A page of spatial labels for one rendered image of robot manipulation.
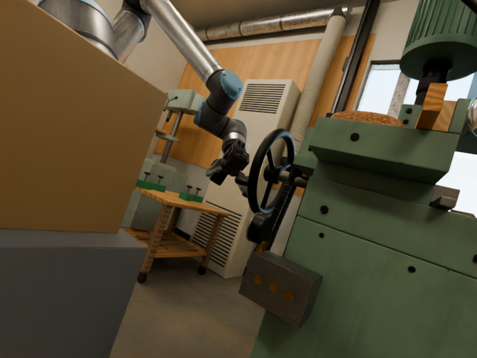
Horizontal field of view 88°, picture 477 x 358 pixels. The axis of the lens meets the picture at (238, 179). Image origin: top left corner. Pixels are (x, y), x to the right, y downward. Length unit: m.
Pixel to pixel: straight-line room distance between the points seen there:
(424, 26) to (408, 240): 0.55
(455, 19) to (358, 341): 0.73
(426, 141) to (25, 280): 0.62
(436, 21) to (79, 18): 0.80
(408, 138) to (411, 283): 0.23
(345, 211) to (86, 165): 0.48
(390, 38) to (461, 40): 1.90
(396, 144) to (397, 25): 2.33
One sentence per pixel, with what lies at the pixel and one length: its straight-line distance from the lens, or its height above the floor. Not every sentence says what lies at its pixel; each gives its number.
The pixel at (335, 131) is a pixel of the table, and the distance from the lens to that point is 0.48.
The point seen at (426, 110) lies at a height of 0.90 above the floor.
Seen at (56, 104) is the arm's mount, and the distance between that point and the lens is 0.49.
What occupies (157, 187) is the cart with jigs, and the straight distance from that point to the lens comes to 1.96.
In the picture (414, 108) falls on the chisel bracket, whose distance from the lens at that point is 0.78.
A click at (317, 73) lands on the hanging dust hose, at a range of 2.46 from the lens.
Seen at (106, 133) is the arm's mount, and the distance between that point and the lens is 0.52.
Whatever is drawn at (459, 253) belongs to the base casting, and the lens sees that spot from 0.53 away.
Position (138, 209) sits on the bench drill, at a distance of 2.62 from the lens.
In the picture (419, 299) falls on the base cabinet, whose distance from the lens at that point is 0.53.
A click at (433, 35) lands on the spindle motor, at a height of 1.22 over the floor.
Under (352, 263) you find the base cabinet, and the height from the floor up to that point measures 0.66.
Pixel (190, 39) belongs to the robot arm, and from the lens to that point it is 1.02.
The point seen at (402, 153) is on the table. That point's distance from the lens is 0.46.
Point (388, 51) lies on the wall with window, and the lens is 2.63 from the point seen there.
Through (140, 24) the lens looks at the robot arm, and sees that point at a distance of 1.24.
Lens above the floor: 0.72
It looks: 3 degrees up
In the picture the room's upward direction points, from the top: 19 degrees clockwise
